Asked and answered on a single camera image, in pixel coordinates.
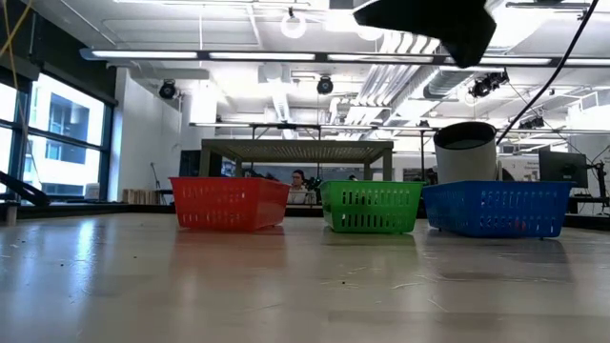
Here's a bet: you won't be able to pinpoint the black ceiling spotlight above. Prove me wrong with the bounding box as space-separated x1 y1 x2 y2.
315 74 335 95
158 79 178 100

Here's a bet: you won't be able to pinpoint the white canister black lid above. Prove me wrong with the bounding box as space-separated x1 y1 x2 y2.
432 120 498 185

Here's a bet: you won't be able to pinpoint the round white ceiling lamp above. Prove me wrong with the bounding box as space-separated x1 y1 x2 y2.
279 12 308 40

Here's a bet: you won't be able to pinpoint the ceiling light bar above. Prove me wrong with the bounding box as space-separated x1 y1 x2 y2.
80 47 610 67

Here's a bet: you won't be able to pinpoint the black computer monitor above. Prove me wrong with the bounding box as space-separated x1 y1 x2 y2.
538 150 590 190

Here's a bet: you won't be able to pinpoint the blue plastic basket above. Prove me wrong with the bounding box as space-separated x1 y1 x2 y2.
421 179 576 239

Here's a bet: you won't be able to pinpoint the green plastic basket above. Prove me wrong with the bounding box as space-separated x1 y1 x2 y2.
318 179 424 234

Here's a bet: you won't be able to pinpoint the person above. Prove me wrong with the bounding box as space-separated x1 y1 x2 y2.
288 169 311 205

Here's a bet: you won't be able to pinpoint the red plastic basket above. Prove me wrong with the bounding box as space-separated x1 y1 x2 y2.
169 176 292 233

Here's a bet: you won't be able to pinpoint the black cabinet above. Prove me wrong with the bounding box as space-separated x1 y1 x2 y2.
179 149 204 178

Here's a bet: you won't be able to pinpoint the wooden blocks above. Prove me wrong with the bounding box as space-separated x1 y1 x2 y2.
121 188 161 206

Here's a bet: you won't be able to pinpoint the silver ventilation duct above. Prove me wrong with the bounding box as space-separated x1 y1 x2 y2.
355 28 557 109

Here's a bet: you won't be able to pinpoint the black ceiling camera cluster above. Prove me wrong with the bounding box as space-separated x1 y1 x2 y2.
518 115 546 131
468 69 511 99

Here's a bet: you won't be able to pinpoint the black hanging cable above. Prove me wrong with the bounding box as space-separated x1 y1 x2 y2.
495 0 600 149

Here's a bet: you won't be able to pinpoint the black background gantry frame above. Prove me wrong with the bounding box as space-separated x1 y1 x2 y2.
189 121 433 144

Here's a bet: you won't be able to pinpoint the window with dark frame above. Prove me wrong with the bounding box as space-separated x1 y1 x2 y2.
0 71 118 204

